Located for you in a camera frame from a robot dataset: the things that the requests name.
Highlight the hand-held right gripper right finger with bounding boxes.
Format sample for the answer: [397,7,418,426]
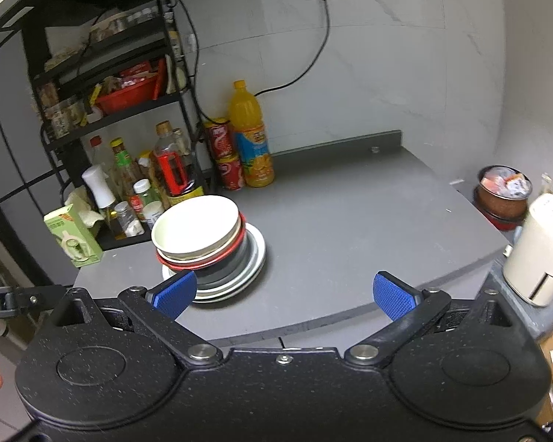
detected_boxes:
[343,271,512,369]

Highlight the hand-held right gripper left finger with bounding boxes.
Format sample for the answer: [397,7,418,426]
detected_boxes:
[51,269,223,369]

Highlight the white ceramic bowl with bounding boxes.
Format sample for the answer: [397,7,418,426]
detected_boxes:
[156,214,246,269]
[150,196,240,261]

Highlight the red and black bowl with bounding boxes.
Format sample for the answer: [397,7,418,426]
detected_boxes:
[159,214,250,288]

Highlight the white plate with blue print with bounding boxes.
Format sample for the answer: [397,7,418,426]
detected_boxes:
[162,223,267,298]

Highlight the green tissue box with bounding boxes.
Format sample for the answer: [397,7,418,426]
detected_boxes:
[43,189,104,269]

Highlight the white cap jar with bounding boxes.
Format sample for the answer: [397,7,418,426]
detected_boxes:
[142,200,165,231]

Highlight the clear spice jar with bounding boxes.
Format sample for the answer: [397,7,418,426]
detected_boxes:
[113,201,145,239]

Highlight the red pot stand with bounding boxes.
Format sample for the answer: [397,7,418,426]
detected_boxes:
[481,209,528,232]

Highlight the brown sauce bottle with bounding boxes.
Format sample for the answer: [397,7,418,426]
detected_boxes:
[137,150,160,185]

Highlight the brown pot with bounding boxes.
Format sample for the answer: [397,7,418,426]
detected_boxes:
[472,166,534,222]

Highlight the yellow cap sauce bottle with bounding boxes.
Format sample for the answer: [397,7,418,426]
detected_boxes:
[109,137,139,199]

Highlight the white air fryer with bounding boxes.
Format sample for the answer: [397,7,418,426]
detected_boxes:
[502,193,553,308]

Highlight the sauce packets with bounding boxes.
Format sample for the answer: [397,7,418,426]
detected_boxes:
[481,168,531,199]

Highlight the red cap clear bottle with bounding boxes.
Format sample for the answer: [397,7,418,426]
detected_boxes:
[89,135,109,171]

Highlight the black metal rack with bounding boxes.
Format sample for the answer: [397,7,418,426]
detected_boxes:
[0,0,217,252]

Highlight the glass jars on shelf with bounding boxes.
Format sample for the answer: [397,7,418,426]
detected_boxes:
[37,83,90,141]

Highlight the orange juice bottle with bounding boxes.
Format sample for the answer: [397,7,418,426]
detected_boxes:
[228,80,276,189]

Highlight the red plastic basket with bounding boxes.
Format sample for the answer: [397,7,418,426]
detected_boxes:
[94,74,160,116]

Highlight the row of small jars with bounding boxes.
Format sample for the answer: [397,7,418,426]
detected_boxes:
[90,4,176,40]

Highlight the oil bottle with red handle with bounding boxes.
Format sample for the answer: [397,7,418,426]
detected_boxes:
[151,120,206,210]

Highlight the black power cable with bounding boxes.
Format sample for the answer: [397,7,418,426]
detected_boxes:
[253,0,331,97]
[163,0,217,125]

